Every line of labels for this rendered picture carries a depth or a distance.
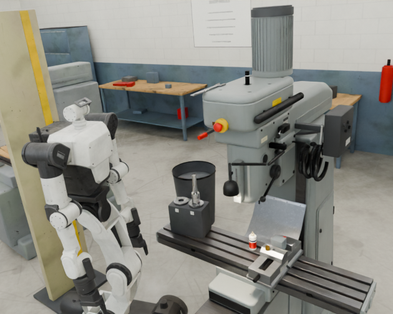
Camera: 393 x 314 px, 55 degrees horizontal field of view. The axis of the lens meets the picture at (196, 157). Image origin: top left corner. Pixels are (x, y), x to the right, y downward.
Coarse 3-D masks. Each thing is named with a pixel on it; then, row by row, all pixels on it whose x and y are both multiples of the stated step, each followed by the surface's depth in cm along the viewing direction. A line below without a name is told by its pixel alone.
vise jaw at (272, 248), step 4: (264, 244) 194; (268, 244) 194; (264, 248) 192; (272, 248) 191; (276, 248) 191; (260, 252) 192; (264, 252) 190; (268, 252) 190; (272, 252) 189; (276, 252) 188; (280, 252) 187; (284, 252) 187; (264, 256) 191; (268, 256) 189; (272, 256) 188; (276, 256) 187; (280, 256) 186; (284, 256) 187; (276, 260) 187; (280, 260) 185
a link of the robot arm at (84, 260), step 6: (84, 252) 174; (78, 258) 170; (84, 258) 171; (90, 258) 174; (78, 264) 167; (84, 264) 166; (90, 264) 168; (84, 270) 169; (90, 270) 168; (84, 276) 169; (90, 276) 168; (78, 282) 168; (84, 282) 168
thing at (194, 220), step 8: (176, 200) 227; (184, 200) 226; (200, 200) 225; (168, 208) 225; (176, 208) 222; (184, 208) 220; (192, 208) 219; (200, 208) 218; (208, 208) 225; (176, 216) 225; (184, 216) 222; (192, 216) 219; (200, 216) 217; (208, 216) 226; (176, 224) 227; (184, 224) 224; (192, 224) 222; (200, 224) 219; (208, 224) 227; (176, 232) 230; (184, 232) 227; (192, 232) 224; (200, 232) 221
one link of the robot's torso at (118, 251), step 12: (84, 216) 179; (120, 216) 193; (96, 228) 180; (108, 228) 183; (120, 228) 192; (96, 240) 185; (108, 240) 182; (120, 240) 195; (108, 252) 188; (120, 252) 186; (132, 252) 195; (108, 264) 192; (120, 264) 188; (132, 264) 192; (132, 276) 190
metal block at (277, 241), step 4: (276, 236) 194; (280, 236) 194; (272, 240) 192; (276, 240) 191; (280, 240) 191; (284, 240) 191; (272, 244) 193; (276, 244) 191; (280, 244) 190; (284, 244) 192; (280, 248) 191; (284, 248) 193
